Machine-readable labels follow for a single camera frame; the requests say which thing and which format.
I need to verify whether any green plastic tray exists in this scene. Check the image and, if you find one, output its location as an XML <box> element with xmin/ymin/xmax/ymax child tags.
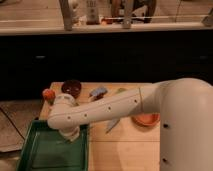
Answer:
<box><xmin>16</xmin><ymin>120</ymin><xmax>89</xmax><ymax>171</ymax></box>

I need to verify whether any green plastic spoon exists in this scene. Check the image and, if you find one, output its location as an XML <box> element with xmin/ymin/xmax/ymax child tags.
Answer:
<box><xmin>116</xmin><ymin>88</ymin><xmax>127</xmax><ymax>93</ymax></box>

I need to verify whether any blue grey cloth piece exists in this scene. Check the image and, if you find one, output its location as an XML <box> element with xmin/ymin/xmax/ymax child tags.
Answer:
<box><xmin>89</xmin><ymin>86</ymin><xmax>108</xmax><ymax>98</ymax></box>

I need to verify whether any dark red bowl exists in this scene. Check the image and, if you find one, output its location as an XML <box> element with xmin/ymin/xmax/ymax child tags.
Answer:
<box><xmin>61</xmin><ymin>80</ymin><xmax>82</xmax><ymax>98</ymax></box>

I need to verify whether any black cable on floor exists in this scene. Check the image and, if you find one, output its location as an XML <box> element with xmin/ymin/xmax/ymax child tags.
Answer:
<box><xmin>0</xmin><ymin>107</ymin><xmax>26</xmax><ymax>140</ymax></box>

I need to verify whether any orange plate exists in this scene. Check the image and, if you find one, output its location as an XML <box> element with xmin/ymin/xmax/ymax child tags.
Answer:
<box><xmin>132</xmin><ymin>114</ymin><xmax>160</xmax><ymax>127</ymax></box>

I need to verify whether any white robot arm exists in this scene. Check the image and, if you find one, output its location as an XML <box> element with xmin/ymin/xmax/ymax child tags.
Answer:
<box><xmin>47</xmin><ymin>78</ymin><xmax>213</xmax><ymax>171</ymax></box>

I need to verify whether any bottle on counter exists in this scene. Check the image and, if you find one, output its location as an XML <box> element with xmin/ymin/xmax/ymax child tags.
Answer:
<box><xmin>86</xmin><ymin>0</ymin><xmax>99</xmax><ymax>25</ymax></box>

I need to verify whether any grey knife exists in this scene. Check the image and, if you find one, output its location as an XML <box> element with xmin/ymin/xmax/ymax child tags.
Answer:
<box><xmin>106</xmin><ymin>119</ymin><xmax>119</xmax><ymax>133</ymax></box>

